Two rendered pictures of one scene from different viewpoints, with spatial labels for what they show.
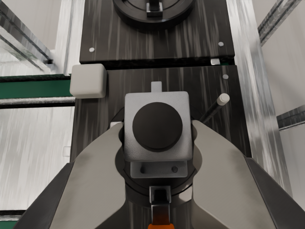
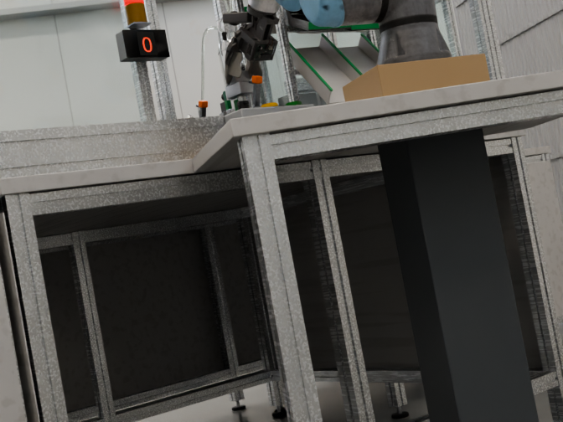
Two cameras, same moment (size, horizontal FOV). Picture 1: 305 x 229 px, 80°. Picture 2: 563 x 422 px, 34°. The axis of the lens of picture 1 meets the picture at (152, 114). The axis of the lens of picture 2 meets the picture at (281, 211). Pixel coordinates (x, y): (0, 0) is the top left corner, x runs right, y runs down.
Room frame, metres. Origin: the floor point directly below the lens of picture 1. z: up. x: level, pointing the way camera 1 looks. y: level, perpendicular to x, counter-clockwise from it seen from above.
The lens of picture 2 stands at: (-1.65, 1.54, 0.65)
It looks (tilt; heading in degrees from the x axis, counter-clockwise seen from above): 2 degrees up; 316
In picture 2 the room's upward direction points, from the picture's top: 10 degrees counter-clockwise
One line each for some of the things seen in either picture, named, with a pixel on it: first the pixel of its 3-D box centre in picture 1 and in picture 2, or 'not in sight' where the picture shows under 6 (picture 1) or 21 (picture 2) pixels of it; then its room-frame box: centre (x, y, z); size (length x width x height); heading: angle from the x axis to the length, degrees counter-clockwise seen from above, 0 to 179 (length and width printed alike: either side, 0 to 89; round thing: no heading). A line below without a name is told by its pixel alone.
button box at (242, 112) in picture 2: not in sight; (272, 121); (-0.18, 0.11, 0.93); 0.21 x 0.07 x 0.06; 83
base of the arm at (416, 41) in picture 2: not in sight; (411, 47); (-0.57, 0.06, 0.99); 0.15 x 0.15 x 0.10
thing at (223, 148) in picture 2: not in sight; (415, 124); (-0.52, 0.04, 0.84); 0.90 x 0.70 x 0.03; 60
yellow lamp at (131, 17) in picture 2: not in sight; (136, 15); (0.16, 0.17, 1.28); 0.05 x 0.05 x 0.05
